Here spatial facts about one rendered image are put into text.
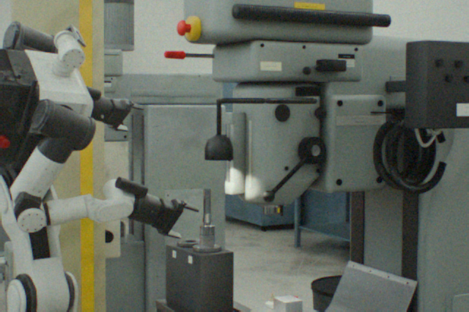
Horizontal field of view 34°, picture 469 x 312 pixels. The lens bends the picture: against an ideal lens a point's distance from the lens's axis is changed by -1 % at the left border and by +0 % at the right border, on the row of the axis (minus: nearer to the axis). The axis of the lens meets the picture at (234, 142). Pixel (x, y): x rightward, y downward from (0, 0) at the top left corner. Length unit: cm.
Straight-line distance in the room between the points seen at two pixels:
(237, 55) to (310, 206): 776
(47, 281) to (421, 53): 126
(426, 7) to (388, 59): 588
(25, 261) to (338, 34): 114
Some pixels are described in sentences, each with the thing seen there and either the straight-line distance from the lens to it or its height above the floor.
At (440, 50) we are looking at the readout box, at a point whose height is 170.
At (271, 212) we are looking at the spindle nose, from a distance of 203.
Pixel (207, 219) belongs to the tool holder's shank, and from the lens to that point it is 237.
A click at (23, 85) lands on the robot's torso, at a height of 162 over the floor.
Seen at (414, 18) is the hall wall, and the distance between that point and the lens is 810.
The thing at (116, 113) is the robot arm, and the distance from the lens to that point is 274.
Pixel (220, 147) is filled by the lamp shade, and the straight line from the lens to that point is 188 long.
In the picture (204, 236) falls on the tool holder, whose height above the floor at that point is 116.
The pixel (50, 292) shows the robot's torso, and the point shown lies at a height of 101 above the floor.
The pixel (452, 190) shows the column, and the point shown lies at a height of 134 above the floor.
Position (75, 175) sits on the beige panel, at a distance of 363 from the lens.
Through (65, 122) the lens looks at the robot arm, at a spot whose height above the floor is 152.
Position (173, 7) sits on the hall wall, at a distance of 1176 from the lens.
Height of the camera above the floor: 158
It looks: 3 degrees down
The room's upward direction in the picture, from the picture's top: straight up
